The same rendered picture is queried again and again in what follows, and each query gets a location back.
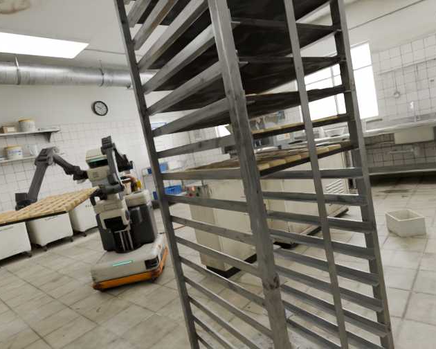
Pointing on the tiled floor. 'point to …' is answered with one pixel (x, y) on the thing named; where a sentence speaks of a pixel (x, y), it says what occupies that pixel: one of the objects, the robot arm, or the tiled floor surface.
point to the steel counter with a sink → (403, 126)
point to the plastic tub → (405, 223)
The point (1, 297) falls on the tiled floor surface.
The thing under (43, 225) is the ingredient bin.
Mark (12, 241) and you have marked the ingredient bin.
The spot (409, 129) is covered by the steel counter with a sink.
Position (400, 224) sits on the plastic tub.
